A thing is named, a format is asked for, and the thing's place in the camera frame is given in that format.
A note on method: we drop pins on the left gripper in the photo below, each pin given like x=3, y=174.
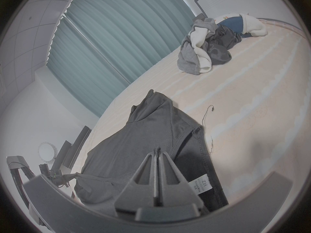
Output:
x=57, y=178

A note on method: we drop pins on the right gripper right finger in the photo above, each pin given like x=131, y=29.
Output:
x=175, y=186

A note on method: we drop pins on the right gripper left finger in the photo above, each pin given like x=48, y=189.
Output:
x=143, y=186

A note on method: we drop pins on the black T-shirt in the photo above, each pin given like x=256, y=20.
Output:
x=145, y=135

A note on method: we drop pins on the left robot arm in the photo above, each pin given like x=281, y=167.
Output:
x=17, y=162

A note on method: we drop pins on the bed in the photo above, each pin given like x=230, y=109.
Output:
x=255, y=93

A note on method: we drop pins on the pile of clothes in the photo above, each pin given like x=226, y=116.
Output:
x=201, y=50

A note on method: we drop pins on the black dressing table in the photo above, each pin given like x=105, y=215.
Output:
x=63, y=152

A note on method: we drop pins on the round white mirror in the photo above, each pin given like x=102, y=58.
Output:
x=46, y=152

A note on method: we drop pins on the blue-green curtain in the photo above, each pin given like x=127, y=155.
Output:
x=131, y=25
x=80, y=69

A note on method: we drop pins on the grey bedside table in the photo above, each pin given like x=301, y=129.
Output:
x=200, y=17

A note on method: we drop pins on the white printed pillow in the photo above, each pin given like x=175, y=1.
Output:
x=227, y=19

